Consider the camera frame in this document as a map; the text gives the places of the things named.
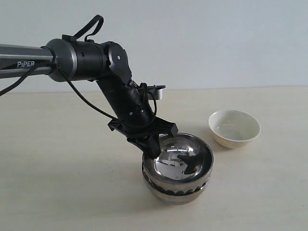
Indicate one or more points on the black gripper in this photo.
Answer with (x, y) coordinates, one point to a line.
(134, 116)

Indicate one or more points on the smooth steel bowl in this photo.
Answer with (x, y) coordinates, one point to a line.
(176, 192)

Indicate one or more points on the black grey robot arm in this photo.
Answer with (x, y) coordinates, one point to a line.
(68, 60)

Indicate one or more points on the cream ceramic bowl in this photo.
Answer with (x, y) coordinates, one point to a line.
(233, 129)

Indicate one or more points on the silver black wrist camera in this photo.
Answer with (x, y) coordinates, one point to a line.
(154, 91)

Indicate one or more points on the ribbed steel bowl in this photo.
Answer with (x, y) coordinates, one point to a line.
(181, 157)

